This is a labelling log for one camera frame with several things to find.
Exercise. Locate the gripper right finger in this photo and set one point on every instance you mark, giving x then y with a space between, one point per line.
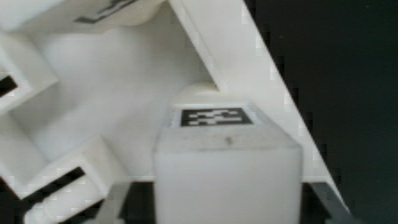
325 207

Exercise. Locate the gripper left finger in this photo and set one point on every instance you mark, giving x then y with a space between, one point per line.
110 213

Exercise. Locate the small white leg block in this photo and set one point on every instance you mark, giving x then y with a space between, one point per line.
229 163

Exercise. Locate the white chair seat part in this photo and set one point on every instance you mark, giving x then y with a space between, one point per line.
88 85

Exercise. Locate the white chair leg block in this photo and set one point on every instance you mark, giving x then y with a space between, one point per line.
74 15

